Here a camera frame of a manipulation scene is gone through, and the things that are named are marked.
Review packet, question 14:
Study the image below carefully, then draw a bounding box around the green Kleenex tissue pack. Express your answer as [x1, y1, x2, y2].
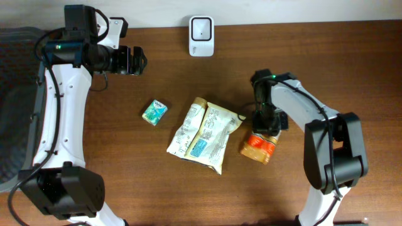
[142, 100, 168, 126]

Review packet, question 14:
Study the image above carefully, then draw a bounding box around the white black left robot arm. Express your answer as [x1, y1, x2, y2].
[16, 4, 147, 225]

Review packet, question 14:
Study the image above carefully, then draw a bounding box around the white tube gold cap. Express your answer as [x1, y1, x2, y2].
[166, 97, 207, 158]

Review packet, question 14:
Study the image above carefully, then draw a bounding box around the cream snack bag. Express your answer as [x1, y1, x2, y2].
[183, 102, 246, 175]

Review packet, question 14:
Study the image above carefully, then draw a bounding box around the grey plastic mesh basket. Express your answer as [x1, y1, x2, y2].
[1, 27, 45, 193]

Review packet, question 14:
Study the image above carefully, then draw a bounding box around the orange noodle packet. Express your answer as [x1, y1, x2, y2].
[240, 132, 281, 165]

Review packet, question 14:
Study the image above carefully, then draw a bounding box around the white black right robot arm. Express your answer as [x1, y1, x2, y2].
[251, 69, 369, 226]

